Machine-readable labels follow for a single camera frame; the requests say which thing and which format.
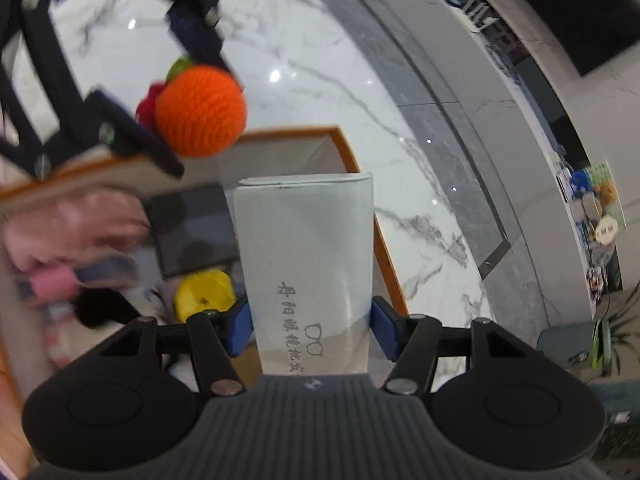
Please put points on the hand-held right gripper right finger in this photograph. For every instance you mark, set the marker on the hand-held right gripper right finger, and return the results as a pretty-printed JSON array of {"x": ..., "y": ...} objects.
[{"x": 384, "y": 327}]

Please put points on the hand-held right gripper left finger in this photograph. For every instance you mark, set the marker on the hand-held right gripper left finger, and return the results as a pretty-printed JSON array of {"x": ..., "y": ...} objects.
[{"x": 236, "y": 327}]

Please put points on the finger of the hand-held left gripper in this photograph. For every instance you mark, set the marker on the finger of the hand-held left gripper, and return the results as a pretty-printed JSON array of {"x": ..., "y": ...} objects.
[
  {"x": 127, "y": 125},
  {"x": 197, "y": 35}
]

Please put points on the yellow round case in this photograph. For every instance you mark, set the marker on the yellow round case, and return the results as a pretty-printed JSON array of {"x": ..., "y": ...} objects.
[{"x": 205, "y": 292}]

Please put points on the orange-edged cardboard box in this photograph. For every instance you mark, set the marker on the orange-edged cardboard box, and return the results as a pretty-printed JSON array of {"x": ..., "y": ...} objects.
[{"x": 385, "y": 260}]

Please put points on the orange crochet ball toy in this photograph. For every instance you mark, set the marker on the orange crochet ball toy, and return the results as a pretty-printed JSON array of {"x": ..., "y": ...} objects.
[{"x": 200, "y": 110}]

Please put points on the pink backpack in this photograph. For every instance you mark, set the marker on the pink backpack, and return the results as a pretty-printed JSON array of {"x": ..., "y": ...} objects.
[{"x": 75, "y": 220}]

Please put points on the black box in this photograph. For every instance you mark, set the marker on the black box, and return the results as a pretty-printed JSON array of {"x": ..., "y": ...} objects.
[{"x": 192, "y": 225}]

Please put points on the white glasses box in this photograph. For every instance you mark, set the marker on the white glasses box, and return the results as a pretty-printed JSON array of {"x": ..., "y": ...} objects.
[{"x": 305, "y": 240}]

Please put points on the white and black plush toy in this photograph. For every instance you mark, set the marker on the white and black plush toy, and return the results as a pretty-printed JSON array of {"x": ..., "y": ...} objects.
[{"x": 107, "y": 307}]

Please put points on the grey bin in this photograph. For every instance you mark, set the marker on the grey bin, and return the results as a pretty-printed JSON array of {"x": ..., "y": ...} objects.
[{"x": 567, "y": 342}]

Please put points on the box of assorted goods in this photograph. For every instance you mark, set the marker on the box of assorted goods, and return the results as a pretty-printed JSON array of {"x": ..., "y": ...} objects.
[{"x": 592, "y": 240}]

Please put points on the green potted plant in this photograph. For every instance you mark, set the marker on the green potted plant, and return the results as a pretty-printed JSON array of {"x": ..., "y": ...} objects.
[{"x": 617, "y": 340}]

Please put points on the grey curved counter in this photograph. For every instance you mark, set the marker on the grey curved counter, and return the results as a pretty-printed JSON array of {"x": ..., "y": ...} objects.
[{"x": 475, "y": 85}]

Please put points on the dried flower bunch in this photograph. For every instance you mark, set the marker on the dried flower bunch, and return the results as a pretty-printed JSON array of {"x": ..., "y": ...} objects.
[{"x": 608, "y": 192}]

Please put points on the clear acrylic stands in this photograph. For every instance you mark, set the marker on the clear acrylic stands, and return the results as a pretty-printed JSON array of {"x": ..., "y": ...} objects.
[{"x": 480, "y": 12}]

